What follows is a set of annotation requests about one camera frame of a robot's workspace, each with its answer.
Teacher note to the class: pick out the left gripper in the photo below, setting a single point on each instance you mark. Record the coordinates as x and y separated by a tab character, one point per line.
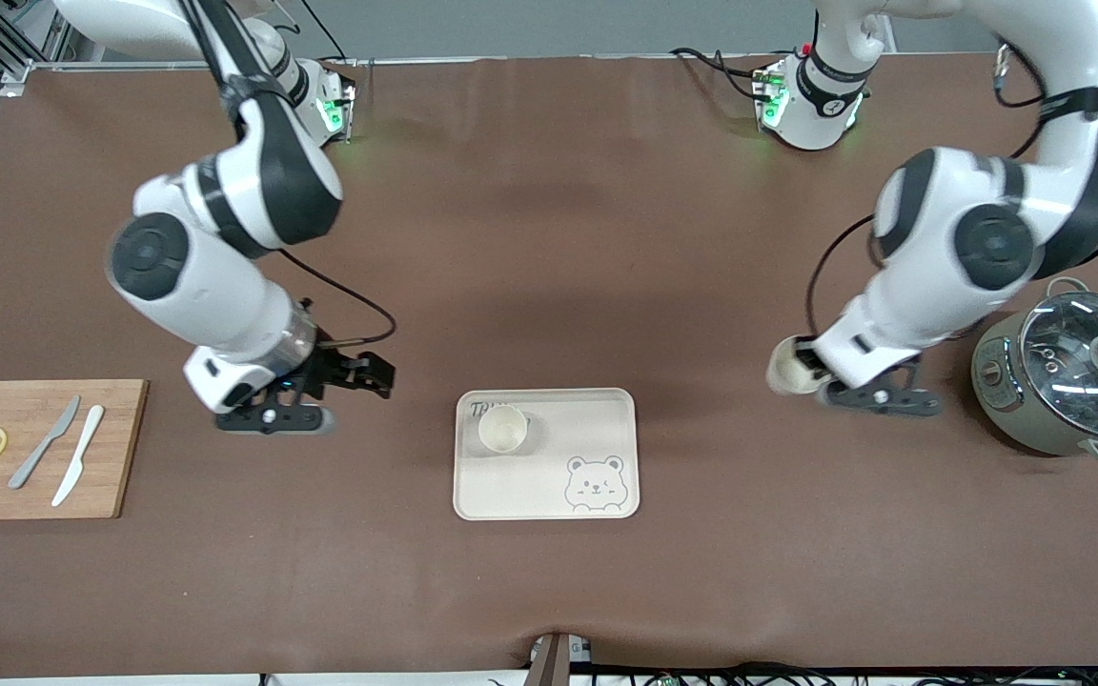
808	359

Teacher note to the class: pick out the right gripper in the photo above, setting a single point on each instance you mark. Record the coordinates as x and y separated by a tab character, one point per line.
332	366

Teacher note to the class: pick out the white IKEA cup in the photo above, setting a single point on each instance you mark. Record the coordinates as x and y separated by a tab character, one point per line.
785	372
502	429

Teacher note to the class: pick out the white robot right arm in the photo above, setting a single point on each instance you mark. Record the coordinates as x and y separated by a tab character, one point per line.
206	286

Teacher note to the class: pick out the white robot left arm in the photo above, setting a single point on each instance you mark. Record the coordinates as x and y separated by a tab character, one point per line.
987	238

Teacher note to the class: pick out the grey-green electric pot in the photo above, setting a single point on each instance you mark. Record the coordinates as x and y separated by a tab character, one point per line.
1002	400

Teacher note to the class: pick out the cream tray with bear print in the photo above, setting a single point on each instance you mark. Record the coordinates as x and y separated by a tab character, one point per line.
549	486

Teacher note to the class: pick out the brown table cover sheet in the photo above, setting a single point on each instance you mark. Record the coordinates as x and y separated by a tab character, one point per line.
549	238

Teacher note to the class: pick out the bamboo cutting board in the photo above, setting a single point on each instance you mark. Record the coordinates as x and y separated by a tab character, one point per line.
120	476

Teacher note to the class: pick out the glass pot lid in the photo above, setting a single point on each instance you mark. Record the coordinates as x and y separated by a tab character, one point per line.
1073	353

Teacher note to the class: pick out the white plastic knife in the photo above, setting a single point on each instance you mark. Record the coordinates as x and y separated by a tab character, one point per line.
82	448

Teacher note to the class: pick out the grey plastic knife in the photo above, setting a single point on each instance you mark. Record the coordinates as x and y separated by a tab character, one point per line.
58	429

